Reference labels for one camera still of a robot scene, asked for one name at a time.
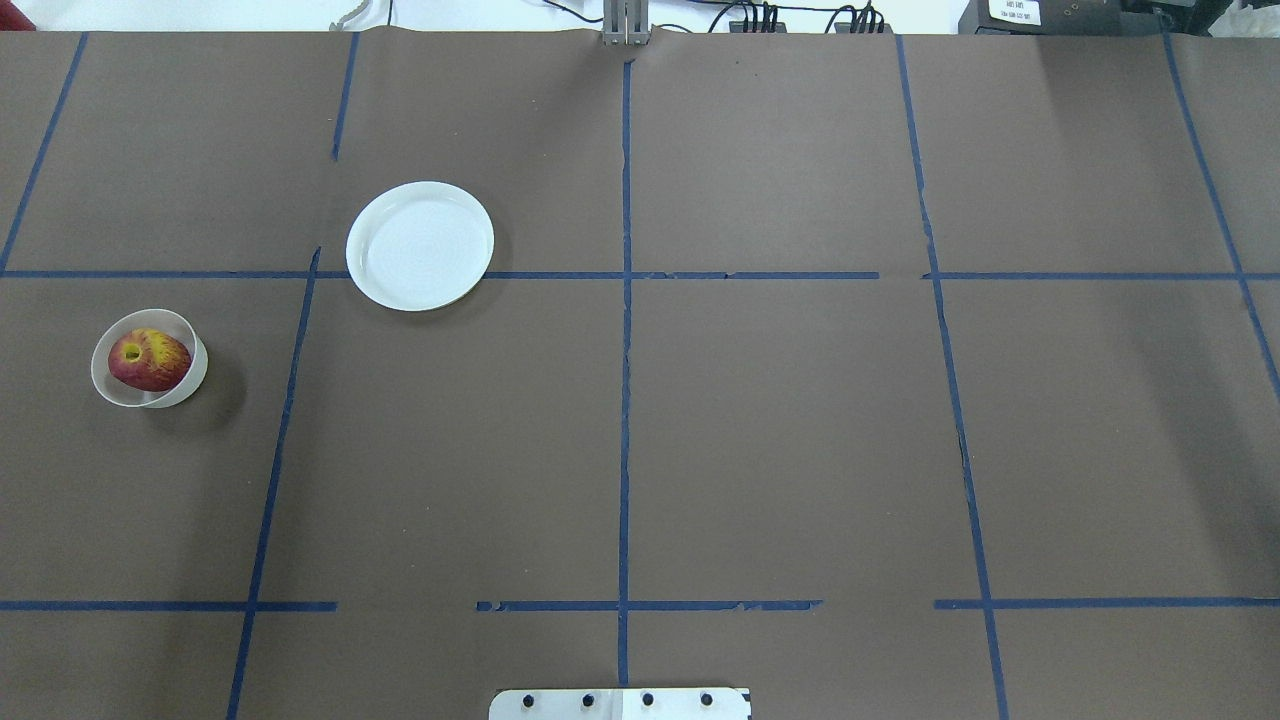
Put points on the red yellow apple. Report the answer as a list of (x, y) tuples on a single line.
[(149, 360)]

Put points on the white round plate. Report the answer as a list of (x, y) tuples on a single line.
[(420, 246)]

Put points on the white plastic bowl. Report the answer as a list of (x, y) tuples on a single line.
[(169, 322)]

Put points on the brown paper table cover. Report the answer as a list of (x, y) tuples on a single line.
[(916, 377)]

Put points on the black device with label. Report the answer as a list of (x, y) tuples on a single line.
[(1058, 18)]

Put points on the grey aluminium frame post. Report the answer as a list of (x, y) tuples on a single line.
[(626, 23)]

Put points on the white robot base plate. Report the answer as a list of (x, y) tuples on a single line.
[(623, 703)]

